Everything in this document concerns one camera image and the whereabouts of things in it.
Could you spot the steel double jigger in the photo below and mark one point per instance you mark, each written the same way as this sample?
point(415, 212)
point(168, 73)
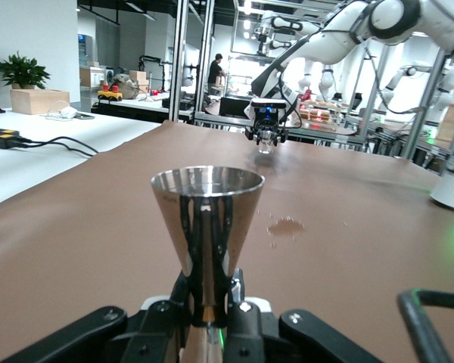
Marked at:
point(208, 211)

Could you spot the cardboard box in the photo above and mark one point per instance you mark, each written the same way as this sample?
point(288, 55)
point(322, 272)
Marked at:
point(138, 79)

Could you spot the clear glass beaker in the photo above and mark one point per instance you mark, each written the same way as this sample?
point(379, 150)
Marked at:
point(266, 145)

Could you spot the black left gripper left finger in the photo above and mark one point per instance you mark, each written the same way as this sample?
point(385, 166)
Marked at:
point(136, 336)

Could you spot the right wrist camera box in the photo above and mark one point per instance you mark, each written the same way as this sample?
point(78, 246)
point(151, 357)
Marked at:
point(266, 104)

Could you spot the brown table mat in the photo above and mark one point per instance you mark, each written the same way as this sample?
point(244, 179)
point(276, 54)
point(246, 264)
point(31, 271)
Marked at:
point(79, 227)

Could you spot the aluminium frame post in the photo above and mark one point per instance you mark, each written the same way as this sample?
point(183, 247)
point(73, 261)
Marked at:
point(181, 56)

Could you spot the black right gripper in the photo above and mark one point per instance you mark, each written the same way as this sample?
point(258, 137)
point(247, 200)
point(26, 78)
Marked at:
point(268, 120)

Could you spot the wooden planter box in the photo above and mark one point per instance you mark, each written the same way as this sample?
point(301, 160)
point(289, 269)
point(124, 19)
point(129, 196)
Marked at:
point(38, 101)

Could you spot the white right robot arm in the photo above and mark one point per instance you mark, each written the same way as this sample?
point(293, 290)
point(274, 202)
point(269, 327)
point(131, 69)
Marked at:
point(325, 41)

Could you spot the black adapter yellow label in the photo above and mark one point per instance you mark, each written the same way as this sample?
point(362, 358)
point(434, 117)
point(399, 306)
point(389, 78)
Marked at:
point(0, 137)

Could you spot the white face mask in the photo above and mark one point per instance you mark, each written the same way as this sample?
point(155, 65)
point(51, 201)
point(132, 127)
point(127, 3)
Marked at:
point(66, 112)

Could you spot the white table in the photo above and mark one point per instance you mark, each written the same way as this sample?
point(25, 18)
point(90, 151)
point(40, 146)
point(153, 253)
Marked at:
point(41, 166)

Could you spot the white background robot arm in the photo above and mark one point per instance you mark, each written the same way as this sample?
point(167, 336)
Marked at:
point(283, 24)

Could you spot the spilled liquid stain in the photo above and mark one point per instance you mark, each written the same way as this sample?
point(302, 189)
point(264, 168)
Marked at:
point(285, 227)

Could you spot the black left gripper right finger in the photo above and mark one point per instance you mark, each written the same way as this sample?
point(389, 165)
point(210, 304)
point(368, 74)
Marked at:
point(272, 340)

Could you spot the yellow cart red buttons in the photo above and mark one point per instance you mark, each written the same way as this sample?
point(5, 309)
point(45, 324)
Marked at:
point(109, 94)

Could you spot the person in black shirt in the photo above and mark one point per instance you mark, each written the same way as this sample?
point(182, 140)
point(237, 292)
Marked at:
point(215, 73)

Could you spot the green potted plant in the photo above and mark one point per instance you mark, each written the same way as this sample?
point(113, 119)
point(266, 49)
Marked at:
point(22, 72)

